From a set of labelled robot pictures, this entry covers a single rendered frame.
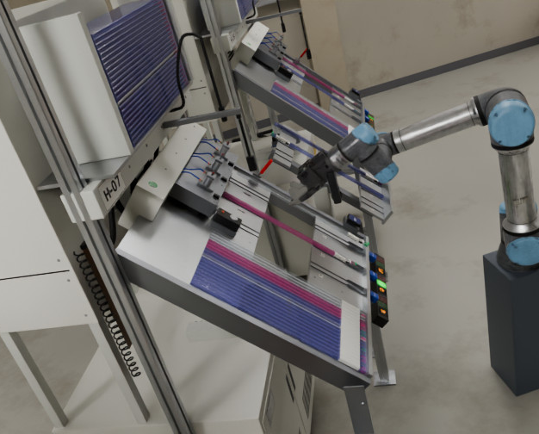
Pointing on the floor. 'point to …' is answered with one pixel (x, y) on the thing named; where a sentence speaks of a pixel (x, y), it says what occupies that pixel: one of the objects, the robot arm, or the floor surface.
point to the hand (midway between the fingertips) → (294, 202)
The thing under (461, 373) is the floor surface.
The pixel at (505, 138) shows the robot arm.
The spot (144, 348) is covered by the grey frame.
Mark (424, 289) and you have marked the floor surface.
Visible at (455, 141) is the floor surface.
